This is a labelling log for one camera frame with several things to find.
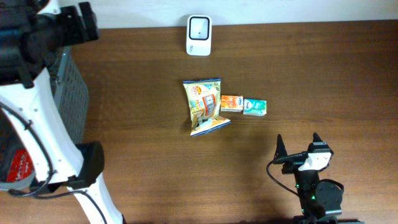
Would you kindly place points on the red snack packet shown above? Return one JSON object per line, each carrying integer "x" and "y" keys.
{"x": 21, "y": 166}

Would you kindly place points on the yellow chips bag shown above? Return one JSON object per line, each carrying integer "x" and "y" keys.
{"x": 204, "y": 102}

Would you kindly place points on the grey plastic lattice basket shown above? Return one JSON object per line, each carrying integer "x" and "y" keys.
{"x": 73, "y": 93}

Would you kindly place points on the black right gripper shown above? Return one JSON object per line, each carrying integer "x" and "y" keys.
{"x": 292, "y": 161}

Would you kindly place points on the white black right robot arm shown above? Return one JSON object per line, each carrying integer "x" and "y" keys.
{"x": 320, "y": 199}

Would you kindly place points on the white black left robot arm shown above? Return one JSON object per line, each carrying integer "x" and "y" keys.
{"x": 31, "y": 34}

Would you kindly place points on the orange small carton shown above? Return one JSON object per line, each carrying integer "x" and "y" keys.
{"x": 232, "y": 103}

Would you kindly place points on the green white small carton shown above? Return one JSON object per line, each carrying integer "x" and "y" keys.
{"x": 255, "y": 107}

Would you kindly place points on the white barcode scanner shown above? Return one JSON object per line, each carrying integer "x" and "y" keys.
{"x": 199, "y": 34}

